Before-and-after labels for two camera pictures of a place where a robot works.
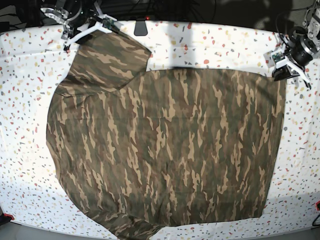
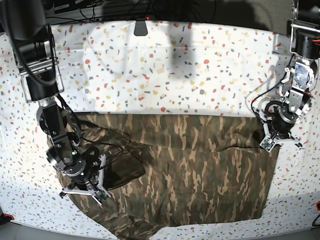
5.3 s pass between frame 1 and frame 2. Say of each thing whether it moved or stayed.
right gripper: moved
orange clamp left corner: stayed
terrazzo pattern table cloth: stayed
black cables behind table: stayed
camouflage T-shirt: moved
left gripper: moved
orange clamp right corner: stayed
